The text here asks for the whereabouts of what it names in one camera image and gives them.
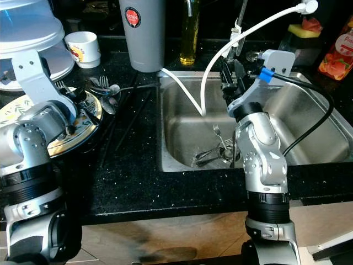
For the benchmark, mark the yellow and red sponge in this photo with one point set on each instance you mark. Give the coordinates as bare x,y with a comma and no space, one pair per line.
306,28

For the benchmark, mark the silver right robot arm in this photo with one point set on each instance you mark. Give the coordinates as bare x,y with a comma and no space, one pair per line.
262,160

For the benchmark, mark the metal faucet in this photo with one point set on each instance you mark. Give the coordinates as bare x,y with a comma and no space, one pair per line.
238,27

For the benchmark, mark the grey tumbler with red sticker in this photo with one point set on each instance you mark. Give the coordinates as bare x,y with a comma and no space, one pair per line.
143,47

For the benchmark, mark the small silver fork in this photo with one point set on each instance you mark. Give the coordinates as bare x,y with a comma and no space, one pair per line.
220,137

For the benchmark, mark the white printed cup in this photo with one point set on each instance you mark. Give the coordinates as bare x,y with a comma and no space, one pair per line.
83,48

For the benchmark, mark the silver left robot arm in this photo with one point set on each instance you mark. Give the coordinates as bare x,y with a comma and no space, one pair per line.
27,154

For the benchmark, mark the stainless steel sink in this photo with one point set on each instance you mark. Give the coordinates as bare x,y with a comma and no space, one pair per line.
309,127

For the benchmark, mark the black chopstick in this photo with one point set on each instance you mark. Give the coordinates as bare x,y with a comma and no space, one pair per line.
115,130

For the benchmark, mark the silver spoon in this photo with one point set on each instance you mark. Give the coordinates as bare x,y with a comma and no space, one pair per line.
209,155
109,102

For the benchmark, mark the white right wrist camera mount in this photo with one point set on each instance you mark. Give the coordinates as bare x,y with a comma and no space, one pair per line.
278,63

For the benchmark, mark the yellow oil bottle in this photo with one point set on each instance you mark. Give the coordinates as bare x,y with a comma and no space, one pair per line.
189,44

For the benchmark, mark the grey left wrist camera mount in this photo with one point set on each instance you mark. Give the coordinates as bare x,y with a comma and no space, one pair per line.
38,77

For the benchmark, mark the yellow patterned plate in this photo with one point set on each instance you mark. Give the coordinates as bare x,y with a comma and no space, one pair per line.
91,118

